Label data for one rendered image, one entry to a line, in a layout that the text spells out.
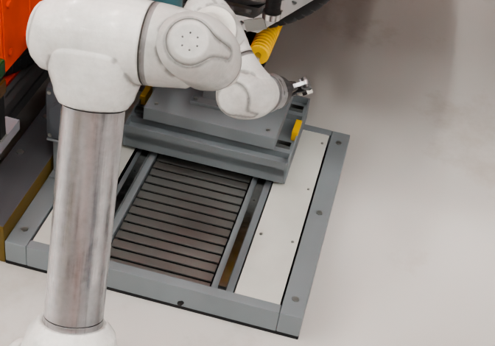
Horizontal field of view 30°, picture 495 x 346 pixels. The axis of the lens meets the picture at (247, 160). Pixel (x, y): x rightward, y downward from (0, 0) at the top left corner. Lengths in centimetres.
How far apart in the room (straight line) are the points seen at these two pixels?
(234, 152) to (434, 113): 92
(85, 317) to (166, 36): 49
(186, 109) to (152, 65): 134
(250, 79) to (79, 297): 63
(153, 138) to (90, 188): 127
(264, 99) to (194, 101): 83
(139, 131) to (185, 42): 141
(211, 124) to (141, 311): 60
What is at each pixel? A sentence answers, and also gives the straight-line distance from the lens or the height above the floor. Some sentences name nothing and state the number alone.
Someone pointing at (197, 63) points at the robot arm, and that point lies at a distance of 135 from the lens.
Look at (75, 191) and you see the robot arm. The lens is 148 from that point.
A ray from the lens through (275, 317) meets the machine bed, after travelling 237.
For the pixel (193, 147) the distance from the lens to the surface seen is 271.
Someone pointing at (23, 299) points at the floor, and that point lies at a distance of 246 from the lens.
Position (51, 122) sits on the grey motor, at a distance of 252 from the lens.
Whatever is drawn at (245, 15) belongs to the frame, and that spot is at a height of 62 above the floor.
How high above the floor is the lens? 180
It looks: 38 degrees down
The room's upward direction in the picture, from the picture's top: 9 degrees clockwise
